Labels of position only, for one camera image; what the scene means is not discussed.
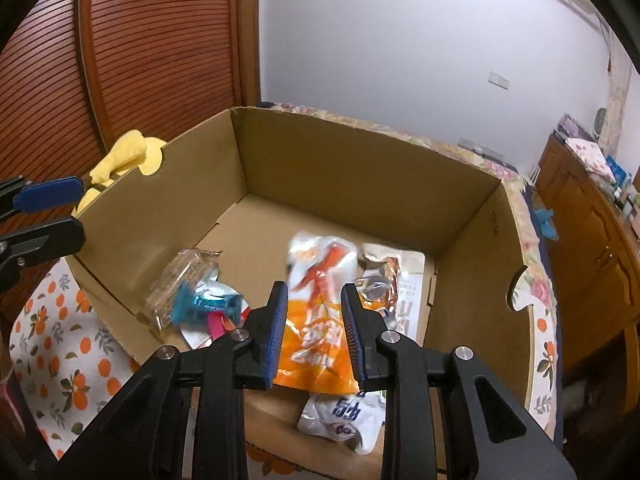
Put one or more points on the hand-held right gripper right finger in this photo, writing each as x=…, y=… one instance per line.
x=356, y=355

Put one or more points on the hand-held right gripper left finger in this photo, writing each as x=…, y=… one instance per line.
x=276, y=345

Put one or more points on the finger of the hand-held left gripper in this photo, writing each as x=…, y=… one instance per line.
x=45, y=240
x=50, y=194

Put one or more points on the orange white snack packet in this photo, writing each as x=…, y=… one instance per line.
x=310, y=340

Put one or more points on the pink snack packet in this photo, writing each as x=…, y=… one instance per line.
x=217, y=324

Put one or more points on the white blue print packet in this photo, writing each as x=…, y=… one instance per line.
x=340, y=420

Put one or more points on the silver foil packet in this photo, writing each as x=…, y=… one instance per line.
x=196, y=338

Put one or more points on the white foil snack packet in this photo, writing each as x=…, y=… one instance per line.
x=405, y=290

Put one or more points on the teal snack packet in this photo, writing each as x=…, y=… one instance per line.
x=197, y=305

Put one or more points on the clear cracker packet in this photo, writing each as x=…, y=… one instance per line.
x=177, y=277

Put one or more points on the large cardboard box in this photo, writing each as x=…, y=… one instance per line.
x=350, y=170

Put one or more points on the yellow plush toy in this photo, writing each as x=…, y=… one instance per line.
x=125, y=152

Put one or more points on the orange fruit print bedsheet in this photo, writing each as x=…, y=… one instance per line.
x=65, y=355

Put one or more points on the wooden louvred wardrobe door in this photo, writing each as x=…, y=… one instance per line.
x=165, y=60

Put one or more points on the floral blanket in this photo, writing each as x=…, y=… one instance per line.
x=537, y=270

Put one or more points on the blue cloth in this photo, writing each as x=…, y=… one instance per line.
x=545, y=222

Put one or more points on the wooden cabinet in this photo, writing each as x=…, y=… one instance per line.
x=590, y=240

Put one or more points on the strawberry print cloth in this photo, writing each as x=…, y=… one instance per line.
x=590, y=155

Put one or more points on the purple floral folded cloth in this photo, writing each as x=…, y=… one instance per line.
x=572, y=125

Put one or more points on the blue packets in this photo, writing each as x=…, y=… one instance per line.
x=617, y=170

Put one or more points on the white small appliance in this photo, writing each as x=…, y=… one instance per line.
x=600, y=121

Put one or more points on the beige curtain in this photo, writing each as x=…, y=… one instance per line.
x=617, y=85

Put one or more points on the white wall switch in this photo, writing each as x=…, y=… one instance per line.
x=499, y=80

